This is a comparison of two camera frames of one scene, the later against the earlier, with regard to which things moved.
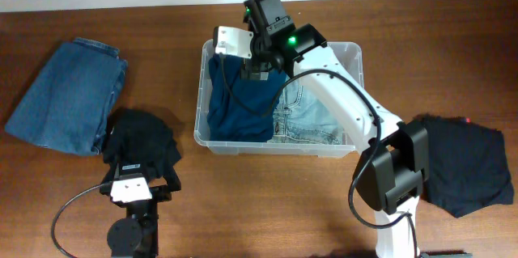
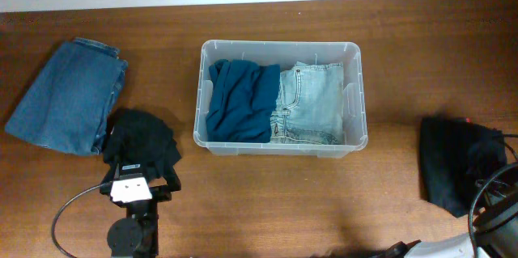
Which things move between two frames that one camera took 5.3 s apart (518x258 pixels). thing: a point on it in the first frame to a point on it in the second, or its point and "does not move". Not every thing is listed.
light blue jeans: x=301 y=116 does not move
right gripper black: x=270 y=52 to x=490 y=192
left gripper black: x=162 y=193 does not move
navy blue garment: x=240 y=109 does not move
